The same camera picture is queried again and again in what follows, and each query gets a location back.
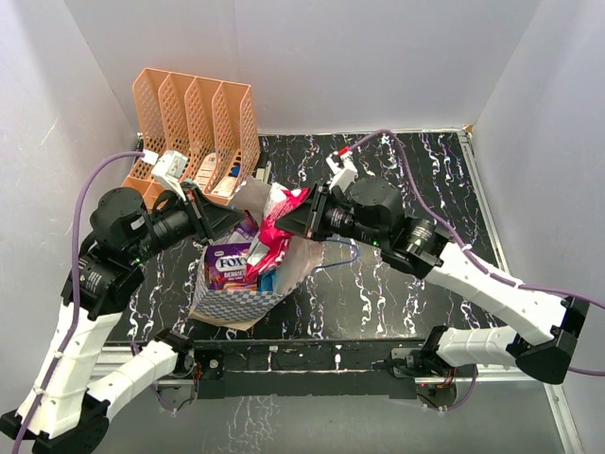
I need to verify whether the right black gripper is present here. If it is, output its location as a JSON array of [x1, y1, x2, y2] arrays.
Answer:
[[276, 182, 387, 249]]

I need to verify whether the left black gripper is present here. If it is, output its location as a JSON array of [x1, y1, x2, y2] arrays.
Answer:
[[128, 181, 246, 263]]

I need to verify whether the blue checkered paper bag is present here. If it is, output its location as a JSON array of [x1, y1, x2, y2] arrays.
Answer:
[[187, 178, 360, 332]]

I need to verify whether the pink chips bag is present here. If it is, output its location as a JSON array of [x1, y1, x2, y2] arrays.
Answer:
[[246, 183, 311, 282]]

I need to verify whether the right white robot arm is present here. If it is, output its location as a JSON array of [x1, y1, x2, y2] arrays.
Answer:
[[276, 179, 590, 385]]

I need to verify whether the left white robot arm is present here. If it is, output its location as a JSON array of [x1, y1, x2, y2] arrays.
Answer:
[[1, 185, 245, 453]]

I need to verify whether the purple Fox's candy bag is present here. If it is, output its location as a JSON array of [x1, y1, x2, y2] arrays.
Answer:
[[204, 221, 257, 291]]

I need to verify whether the white bottle in organizer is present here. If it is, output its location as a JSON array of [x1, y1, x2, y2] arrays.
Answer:
[[194, 152, 216, 190]]

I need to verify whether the grey stapler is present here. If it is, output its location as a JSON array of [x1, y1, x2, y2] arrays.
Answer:
[[254, 152, 271, 183]]

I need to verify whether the blue snack packet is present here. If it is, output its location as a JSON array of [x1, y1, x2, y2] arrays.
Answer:
[[257, 270, 275, 292]]

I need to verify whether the orange plastic file organizer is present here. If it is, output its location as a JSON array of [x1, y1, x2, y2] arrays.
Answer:
[[132, 68, 260, 205]]

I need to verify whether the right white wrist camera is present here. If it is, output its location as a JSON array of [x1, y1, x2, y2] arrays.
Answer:
[[326, 147, 358, 191]]

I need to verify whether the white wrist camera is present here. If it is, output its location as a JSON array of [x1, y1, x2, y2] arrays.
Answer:
[[326, 147, 358, 191], [143, 149, 188, 198]]

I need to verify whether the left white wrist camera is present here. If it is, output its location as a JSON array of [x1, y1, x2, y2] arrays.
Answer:
[[143, 149, 188, 198]]

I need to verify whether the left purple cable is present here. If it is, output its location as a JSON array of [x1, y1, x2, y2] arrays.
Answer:
[[9, 149, 152, 454]]

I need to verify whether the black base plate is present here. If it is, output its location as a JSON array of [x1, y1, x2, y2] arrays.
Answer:
[[183, 339, 453, 400]]

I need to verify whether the aluminium frame rail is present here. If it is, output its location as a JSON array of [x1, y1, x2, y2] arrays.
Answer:
[[89, 345, 536, 386]]

